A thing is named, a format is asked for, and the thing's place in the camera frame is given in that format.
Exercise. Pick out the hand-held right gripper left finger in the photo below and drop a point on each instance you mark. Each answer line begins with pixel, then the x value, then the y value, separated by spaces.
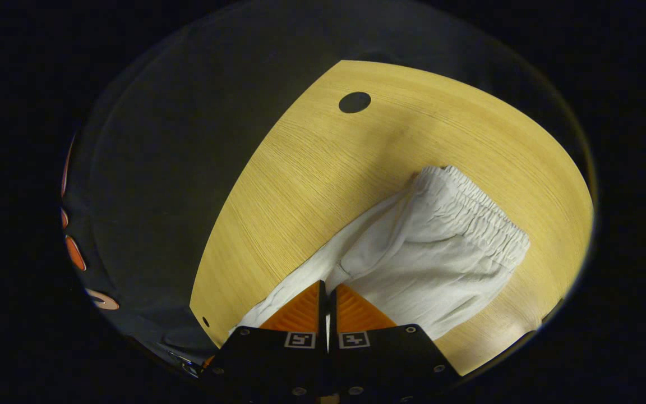
pixel 267 365

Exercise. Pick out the white jeans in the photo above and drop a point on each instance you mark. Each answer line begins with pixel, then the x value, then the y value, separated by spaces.
pixel 435 252

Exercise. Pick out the black backdrop cloth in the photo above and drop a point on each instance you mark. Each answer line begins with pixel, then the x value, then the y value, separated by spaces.
pixel 160 168

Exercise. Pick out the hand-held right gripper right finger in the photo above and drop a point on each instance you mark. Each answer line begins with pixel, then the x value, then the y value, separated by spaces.
pixel 390 365

